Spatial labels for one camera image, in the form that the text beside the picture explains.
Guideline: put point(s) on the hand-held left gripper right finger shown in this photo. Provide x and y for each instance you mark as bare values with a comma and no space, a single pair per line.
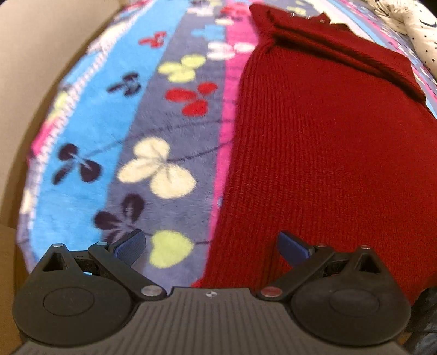
294,247

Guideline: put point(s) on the floral striped fleece blanket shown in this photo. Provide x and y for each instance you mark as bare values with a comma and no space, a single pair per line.
143,119

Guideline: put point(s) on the red knit sweater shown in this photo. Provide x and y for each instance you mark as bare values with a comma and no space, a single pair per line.
324,153

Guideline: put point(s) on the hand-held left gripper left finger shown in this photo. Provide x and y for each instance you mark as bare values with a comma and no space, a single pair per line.
130,246

